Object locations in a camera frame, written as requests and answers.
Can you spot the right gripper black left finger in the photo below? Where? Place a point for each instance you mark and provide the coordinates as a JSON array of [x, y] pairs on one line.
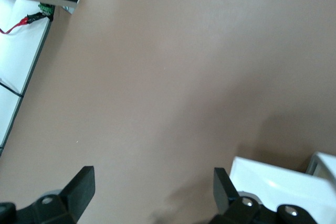
[[78, 192]]

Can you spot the white plastic drawer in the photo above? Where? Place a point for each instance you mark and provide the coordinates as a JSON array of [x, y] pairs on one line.
[[275, 182]]

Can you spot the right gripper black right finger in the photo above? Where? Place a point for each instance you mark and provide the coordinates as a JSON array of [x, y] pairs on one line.
[[223, 192]]

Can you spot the green terminal connector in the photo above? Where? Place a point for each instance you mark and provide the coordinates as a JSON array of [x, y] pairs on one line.
[[46, 9]]

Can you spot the white panel with grey edge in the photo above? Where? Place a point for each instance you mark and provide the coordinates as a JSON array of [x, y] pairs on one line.
[[18, 56]]

